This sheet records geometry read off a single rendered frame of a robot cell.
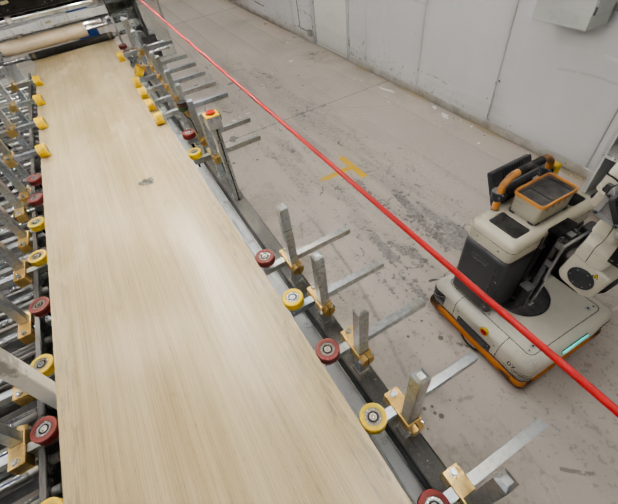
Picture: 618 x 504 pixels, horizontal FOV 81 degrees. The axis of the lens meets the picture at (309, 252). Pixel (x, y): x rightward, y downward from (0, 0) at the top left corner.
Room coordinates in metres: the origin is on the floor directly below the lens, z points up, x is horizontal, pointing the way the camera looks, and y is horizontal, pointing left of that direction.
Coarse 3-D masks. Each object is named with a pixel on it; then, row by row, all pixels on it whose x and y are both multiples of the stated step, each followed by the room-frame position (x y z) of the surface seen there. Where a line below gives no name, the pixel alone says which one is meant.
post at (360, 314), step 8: (360, 304) 0.59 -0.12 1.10; (352, 312) 0.58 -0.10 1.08; (360, 312) 0.56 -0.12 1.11; (368, 312) 0.56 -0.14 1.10; (360, 320) 0.55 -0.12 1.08; (368, 320) 0.56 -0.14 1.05; (360, 328) 0.55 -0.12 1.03; (368, 328) 0.56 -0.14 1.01; (360, 336) 0.55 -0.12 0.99; (360, 344) 0.55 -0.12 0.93; (360, 352) 0.55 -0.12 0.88; (360, 368) 0.55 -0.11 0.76
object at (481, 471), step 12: (540, 420) 0.27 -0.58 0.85; (528, 432) 0.24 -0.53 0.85; (540, 432) 0.24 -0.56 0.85; (504, 444) 0.22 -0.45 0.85; (516, 444) 0.22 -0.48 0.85; (492, 456) 0.20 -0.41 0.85; (504, 456) 0.20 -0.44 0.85; (480, 468) 0.18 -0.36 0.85; (492, 468) 0.17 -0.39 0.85; (480, 480) 0.15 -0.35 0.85; (444, 492) 0.14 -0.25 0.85
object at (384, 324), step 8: (408, 304) 0.71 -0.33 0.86; (416, 304) 0.71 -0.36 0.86; (424, 304) 0.71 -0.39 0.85; (400, 312) 0.69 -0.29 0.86; (408, 312) 0.68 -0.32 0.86; (384, 320) 0.66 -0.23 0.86; (392, 320) 0.66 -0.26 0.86; (400, 320) 0.67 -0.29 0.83; (376, 328) 0.64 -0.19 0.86; (384, 328) 0.64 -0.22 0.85; (368, 336) 0.61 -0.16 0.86; (344, 344) 0.60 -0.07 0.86; (344, 352) 0.57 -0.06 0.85
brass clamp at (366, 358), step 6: (342, 336) 0.63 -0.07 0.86; (348, 336) 0.62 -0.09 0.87; (348, 342) 0.60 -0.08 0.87; (354, 348) 0.57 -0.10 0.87; (354, 354) 0.56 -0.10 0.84; (360, 354) 0.55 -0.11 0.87; (366, 354) 0.54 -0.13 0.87; (372, 354) 0.55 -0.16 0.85; (360, 360) 0.53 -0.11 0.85; (366, 360) 0.52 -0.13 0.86; (372, 360) 0.53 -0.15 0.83
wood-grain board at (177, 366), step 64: (64, 64) 3.94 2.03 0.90; (128, 64) 3.65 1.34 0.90; (64, 128) 2.55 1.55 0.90; (128, 128) 2.39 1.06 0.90; (64, 192) 1.75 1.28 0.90; (128, 192) 1.65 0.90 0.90; (192, 192) 1.55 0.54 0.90; (64, 256) 1.23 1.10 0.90; (128, 256) 1.16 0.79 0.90; (192, 256) 1.09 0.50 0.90; (64, 320) 0.86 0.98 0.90; (128, 320) 0.81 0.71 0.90; (192, 320) 0.77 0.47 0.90; (256, 320) 0.72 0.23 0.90; (64, 384) 0.59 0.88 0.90; (128, 384) 0.56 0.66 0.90; (192, 384) 0.52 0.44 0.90; (256, 384) 0.49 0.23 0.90; (320, 384) 0.45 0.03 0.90; (64, 448) 0.39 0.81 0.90; (128, 448) 0.36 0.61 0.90; (192, 448) 0.33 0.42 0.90; (256, 448) 0.30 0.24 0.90; (320, 448) 0.28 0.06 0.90
